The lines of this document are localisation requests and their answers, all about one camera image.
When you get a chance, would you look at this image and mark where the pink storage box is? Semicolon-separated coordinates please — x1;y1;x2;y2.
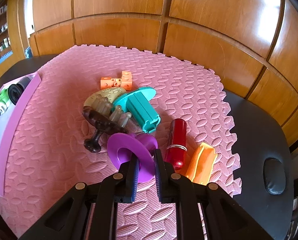
0;72;41;196

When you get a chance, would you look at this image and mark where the teal plastic shape block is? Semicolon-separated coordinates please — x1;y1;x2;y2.
113;87;161;133

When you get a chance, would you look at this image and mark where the red lipstick tube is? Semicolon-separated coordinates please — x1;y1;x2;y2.
164;119;188;170

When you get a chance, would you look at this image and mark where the purple plastic spool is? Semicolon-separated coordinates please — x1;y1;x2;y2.
107;133;158;183

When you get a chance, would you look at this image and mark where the beige oval soap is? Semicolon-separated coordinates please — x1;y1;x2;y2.
84;87;127;106

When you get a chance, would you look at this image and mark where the orange star-shaped block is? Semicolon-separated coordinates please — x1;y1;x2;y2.
185;142;217;185

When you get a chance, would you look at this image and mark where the orange building block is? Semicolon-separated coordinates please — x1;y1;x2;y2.
100;71;133;90

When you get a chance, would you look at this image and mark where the pink foam puzzle mat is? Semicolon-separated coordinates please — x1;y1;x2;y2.
0;44;243;240

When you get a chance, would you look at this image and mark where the green plastic toy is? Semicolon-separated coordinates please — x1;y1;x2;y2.
0;88;10;107

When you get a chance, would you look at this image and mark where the black cylindrical cap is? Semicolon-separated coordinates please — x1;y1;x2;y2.
8;76;33;105

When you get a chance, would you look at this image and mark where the dark brown wooden massager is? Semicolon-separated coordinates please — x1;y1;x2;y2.
83;95;132;153

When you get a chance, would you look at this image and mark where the black face-hole cushion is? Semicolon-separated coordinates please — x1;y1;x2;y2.
263;158;286;195

